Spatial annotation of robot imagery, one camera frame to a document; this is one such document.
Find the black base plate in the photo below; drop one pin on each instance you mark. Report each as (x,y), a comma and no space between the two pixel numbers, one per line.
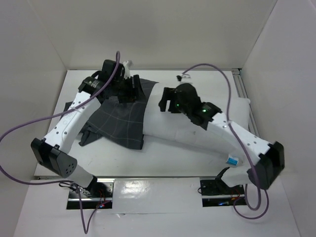
(215,193)
(102,198)

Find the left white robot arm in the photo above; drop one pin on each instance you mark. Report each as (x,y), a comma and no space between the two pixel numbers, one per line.
(114,79)

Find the dark grey checked pillowcase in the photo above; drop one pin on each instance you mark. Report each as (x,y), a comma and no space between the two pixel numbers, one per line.
(119,123)

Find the white pillow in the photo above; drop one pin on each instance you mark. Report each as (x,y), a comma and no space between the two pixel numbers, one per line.
(178,128)

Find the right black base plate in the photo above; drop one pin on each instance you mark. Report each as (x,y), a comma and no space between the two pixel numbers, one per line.
(215,193)

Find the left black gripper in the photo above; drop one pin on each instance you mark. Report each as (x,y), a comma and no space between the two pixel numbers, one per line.
(135,94)

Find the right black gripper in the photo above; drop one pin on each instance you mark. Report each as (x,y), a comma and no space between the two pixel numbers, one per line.
(170,97)

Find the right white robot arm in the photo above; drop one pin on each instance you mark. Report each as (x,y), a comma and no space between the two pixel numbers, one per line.
(265,160)

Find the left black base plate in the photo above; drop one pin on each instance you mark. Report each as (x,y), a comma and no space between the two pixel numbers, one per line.
(102,198)

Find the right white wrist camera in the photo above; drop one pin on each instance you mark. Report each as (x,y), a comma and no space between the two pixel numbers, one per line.
(184,78)

